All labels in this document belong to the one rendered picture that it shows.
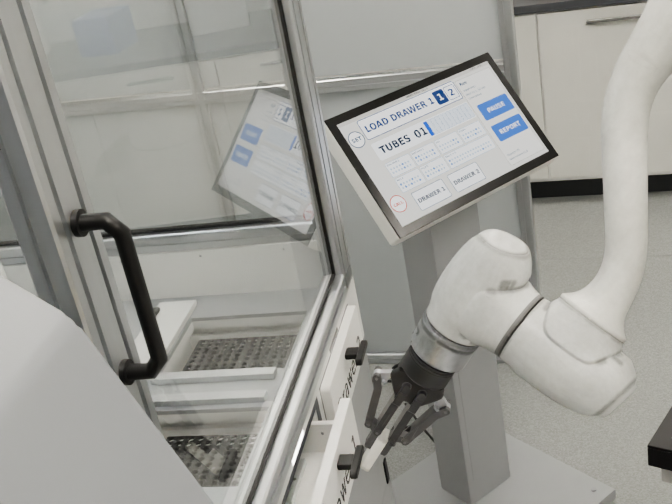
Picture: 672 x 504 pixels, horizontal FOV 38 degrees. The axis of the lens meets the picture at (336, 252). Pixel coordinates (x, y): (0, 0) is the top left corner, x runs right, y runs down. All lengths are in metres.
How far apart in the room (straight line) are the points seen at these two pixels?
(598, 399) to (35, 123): 0.78
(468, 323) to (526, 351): 0.09
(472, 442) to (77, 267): 1.85
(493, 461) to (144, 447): 2.28
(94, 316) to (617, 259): 0.69
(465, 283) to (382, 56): 1.76
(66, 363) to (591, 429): 2.65
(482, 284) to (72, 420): 0.89
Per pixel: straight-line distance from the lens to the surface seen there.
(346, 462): 1.55
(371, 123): 2.19
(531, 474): 2.84
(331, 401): 1.70
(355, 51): 3.01
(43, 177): 0.88
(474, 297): 1.30
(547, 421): 3.10
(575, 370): 1.29
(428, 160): 2.21
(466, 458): 2.66
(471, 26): 2.92
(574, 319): 1.29
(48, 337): 0.48
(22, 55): 0.88
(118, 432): 0.49
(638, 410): 3.13
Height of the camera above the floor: 1.85
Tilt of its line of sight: 25 degrees down
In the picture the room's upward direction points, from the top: 11 degrees counter-clockwise
